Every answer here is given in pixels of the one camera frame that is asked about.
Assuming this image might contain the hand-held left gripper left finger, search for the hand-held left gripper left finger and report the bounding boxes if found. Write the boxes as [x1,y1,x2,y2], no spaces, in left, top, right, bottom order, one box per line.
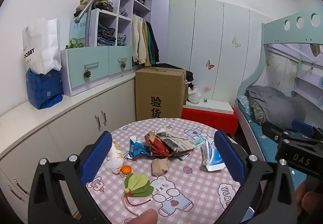
[30,131,113,224]

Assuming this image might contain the pile of clothes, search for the pile of clothes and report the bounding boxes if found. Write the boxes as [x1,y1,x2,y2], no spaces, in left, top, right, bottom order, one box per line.
[74,0,114,18]

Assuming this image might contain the light blue board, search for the light blue board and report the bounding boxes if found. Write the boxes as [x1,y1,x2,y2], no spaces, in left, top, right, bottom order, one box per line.
[70,18,88,41]

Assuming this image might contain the green paper leaf ornament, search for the green paper leaf ornament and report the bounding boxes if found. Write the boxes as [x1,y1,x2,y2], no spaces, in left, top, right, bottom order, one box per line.
[122,173,154,216]

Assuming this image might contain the white snack bag orange print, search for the white snack bag orange print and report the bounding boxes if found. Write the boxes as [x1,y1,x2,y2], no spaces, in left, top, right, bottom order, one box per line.
[105,141,125,174]

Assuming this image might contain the grey blanket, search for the grey blanket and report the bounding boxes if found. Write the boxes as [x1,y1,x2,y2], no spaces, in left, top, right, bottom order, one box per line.
[246,85,306,129]

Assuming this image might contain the wide mint green drawer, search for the wide mint green drawer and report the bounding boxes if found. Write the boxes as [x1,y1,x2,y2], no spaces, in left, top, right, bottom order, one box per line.
[66,46,109,89]

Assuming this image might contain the brown crumpled sock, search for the brown crumpled sock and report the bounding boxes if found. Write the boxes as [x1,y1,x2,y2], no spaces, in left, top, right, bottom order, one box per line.
[151,158,169,176]

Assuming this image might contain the person's right hand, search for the person's right hand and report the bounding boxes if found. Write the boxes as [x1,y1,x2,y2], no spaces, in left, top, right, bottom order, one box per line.
[296,178,323,224]

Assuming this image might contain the mint green bunk bed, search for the mint green bunk bed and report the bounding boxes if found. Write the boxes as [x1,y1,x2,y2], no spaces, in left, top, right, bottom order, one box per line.
[235,11,323,174]

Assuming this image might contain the red snack wrapper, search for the red snack wrapper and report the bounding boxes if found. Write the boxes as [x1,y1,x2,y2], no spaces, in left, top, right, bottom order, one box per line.
[144,132,174,157]

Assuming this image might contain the white plastic bag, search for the white plastic bag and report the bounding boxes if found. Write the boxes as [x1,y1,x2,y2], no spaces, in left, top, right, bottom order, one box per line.
[187,86,201,104]

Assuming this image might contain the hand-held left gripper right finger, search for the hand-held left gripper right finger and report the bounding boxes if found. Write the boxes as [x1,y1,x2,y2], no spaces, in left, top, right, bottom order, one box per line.
[214,129,299,224]

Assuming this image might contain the light blue white packet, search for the light blue white packet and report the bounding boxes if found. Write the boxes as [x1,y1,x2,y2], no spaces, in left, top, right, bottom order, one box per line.
[200,141,226,172]

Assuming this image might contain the green plastic toy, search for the green plastic toy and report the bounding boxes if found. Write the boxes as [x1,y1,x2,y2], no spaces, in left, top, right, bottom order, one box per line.
[65,37,84,49]

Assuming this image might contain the person's left hand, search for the person's left hand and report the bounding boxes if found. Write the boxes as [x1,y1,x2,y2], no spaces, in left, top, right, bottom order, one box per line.
[125,209,159,224]

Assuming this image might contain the cream jacket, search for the cream jacket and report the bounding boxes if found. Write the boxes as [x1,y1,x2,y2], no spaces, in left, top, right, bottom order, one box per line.
[131,15,148,64]

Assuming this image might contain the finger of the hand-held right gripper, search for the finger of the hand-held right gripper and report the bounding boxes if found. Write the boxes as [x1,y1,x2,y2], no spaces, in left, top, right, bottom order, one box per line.
[261,121,299,142]
[292,119,323,139]

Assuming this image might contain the grey metal handrail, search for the grey metal handrail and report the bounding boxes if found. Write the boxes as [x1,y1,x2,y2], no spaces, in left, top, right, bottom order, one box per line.
[77,0,155,46]

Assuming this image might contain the teal bed sheet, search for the teal bed sheet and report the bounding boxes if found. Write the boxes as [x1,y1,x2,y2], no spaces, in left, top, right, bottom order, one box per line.
[237,95,323,184]

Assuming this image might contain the dark blue white squeezed tube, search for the dark blue white squeezed tube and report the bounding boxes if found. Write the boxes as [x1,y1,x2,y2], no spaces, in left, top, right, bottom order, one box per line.
[127,136,151,160]

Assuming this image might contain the white wardrobe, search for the white wardrobe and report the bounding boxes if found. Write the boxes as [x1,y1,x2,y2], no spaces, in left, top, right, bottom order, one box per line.
[169,0,265,105]

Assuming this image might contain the plaid pillow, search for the plaid pillow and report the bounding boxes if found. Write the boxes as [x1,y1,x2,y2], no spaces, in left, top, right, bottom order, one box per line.
[251,99,268,124]

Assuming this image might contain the green garment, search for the green garment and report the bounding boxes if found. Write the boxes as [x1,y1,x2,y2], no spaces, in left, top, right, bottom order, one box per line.
[146,22,153,67]

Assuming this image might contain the blue plastic package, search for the blue plastic package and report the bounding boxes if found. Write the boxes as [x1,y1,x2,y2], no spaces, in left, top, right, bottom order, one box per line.
[26,68,64,110]

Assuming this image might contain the folded jeans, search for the folded jeans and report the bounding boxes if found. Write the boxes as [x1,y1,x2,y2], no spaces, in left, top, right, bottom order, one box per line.
[96,25,116,46]

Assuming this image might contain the black coat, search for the black coat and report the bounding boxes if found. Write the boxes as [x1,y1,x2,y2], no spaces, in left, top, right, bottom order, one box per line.
[146,21,160,67]

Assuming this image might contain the red box white lid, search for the red box white lid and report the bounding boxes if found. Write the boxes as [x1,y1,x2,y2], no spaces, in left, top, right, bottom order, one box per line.
[182,99,239,137]

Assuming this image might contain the white paper bag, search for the white paper bag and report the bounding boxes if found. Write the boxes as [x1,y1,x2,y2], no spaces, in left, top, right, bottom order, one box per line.
[22,18,62,75]

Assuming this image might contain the low white cabinet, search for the low white cabinet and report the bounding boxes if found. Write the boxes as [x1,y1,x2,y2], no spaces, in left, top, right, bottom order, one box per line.
[0,73,138,214]

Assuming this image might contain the cardboard box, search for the cardboard box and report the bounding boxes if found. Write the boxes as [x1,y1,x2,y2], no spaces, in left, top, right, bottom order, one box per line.
[135,67,188,121]

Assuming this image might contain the narrow mint green drawer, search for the narrow mint green drawer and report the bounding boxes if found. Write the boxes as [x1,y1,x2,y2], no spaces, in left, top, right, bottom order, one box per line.
[108,45,133,76]

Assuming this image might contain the black cloth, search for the black cloth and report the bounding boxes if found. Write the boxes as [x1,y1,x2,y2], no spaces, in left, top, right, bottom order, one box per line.
[156,63,194,82]

